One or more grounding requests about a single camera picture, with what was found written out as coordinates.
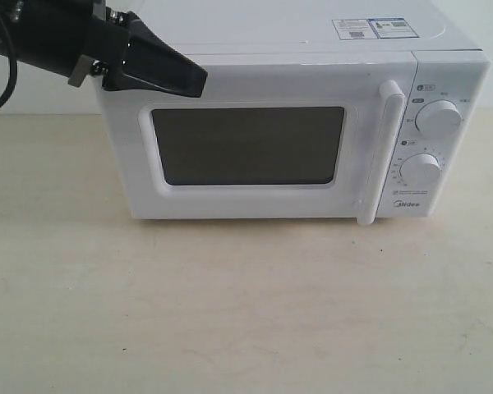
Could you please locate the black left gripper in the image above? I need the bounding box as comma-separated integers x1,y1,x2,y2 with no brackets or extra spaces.
0,1,208,98

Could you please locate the lower white control knob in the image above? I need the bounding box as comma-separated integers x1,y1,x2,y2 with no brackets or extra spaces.
399,153,441,186

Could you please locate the blue white label sticker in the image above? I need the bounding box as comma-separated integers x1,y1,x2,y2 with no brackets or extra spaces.
332,17,419,40

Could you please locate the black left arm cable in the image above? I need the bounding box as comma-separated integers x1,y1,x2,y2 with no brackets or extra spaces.
0,0,21,120

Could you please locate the upper white control knob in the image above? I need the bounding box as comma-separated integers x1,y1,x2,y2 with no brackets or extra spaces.
415,100,463,140

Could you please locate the white control knob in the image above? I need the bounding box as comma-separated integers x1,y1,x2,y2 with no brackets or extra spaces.
415,100,463,140
399,153,441,186

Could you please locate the white microwave oven body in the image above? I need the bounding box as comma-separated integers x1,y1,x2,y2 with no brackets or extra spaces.
97,0,491,219

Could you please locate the white microwave door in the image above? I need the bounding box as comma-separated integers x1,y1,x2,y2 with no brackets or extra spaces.
97,52,417,225

